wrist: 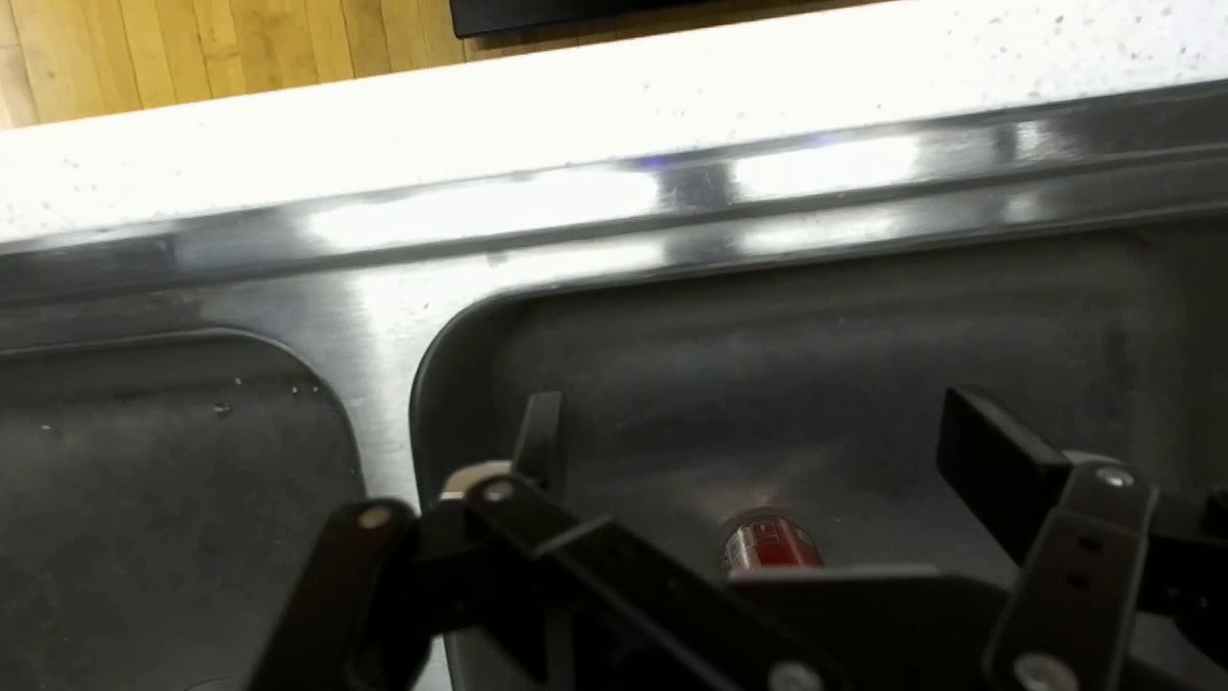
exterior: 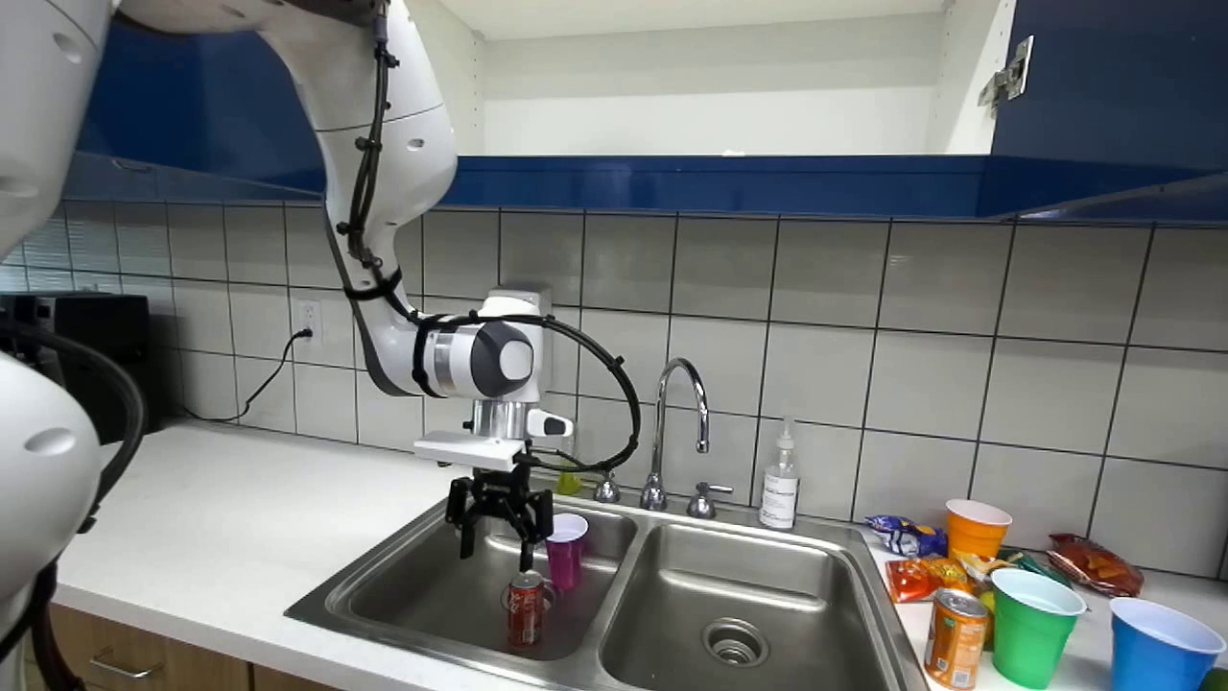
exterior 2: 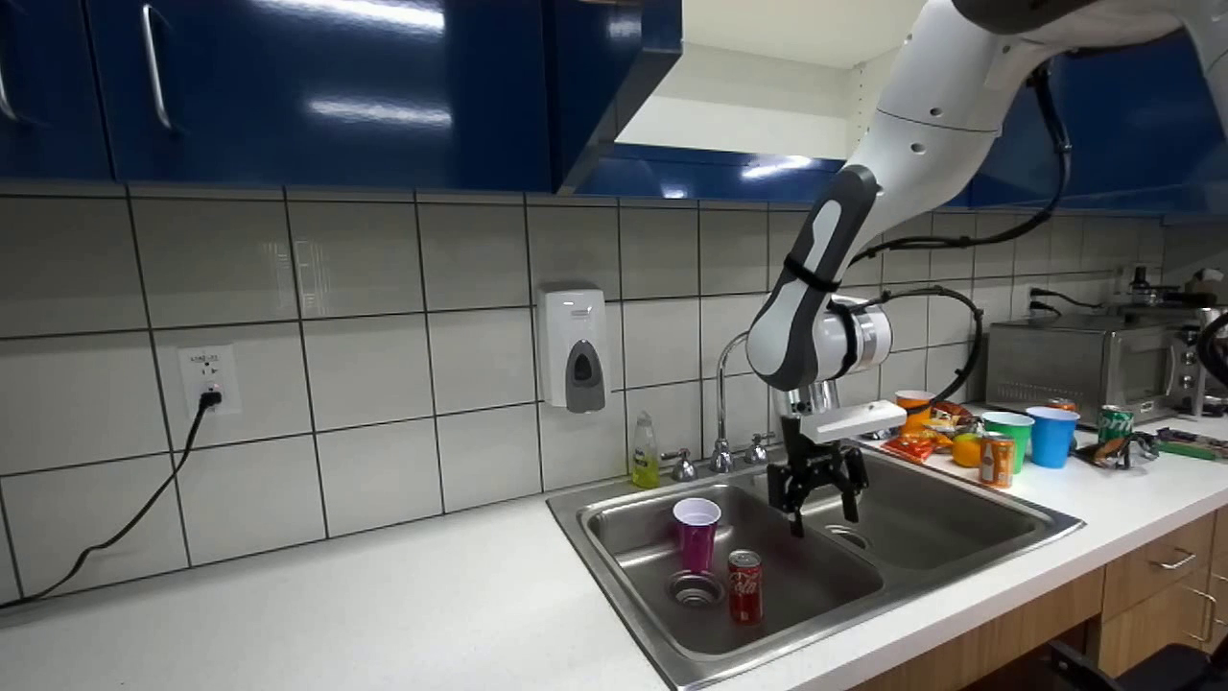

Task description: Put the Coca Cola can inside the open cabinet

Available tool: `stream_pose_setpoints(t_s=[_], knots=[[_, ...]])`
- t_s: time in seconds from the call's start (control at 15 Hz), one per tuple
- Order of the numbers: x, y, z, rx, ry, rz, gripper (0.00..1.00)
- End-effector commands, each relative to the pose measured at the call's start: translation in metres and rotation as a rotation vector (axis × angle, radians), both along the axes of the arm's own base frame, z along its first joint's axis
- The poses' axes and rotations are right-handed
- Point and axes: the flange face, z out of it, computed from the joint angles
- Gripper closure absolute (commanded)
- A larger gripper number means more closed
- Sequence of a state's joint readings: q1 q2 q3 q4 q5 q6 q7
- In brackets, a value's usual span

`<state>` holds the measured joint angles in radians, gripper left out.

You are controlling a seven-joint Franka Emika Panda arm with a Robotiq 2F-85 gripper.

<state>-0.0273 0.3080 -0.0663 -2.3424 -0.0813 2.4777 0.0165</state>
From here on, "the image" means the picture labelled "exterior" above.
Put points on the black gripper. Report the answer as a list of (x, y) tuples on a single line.
[(501, 485)]

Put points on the red Coca Cola can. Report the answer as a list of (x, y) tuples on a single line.
[(528, 615)]

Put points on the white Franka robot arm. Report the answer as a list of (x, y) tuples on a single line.
[(386, 115)]

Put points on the wooden base cabinet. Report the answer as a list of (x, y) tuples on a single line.
[(165, 667)]

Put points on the orange soda can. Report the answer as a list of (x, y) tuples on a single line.
[(957, 637)]

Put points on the metal cabinet hinge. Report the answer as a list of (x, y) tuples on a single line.
[(1012, 74)]

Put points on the blue cabinet door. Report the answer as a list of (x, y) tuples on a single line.
[(1124, 77)]

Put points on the purple plastic cup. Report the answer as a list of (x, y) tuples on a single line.
[(564, 554)]

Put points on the green dish soap bottle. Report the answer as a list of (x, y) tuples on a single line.
[(569, 482)]

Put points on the stainless steel double sink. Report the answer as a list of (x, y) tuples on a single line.
[(408, 597)]

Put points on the chrome gooseneck faucet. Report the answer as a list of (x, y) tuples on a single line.
[(660, 434)]

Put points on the clear pump soap bottle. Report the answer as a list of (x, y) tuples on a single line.
[(780, 492)]

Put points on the blue snack bag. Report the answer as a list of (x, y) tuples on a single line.
[(902, 535)]

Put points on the orange snack bag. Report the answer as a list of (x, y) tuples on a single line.
[(921, 577)]

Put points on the black countertop appliance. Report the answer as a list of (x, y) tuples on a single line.
[(101, 347)]

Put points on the orange plastic cup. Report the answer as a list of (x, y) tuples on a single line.
[(975, 532)]

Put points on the green snack bag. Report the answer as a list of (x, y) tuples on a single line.
[(1031, 563)]

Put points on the green plastic cup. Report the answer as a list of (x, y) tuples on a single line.
[(1031, 635)]

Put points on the red-brown snack bag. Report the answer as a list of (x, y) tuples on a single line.
[(1094, 563)]

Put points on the blue plastic cup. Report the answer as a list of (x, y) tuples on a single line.
[(1158, 652)]

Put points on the white wall outlet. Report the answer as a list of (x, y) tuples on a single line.
[(304, 315)]

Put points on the open blue wall cabinet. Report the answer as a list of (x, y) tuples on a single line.
[(768, 115)]

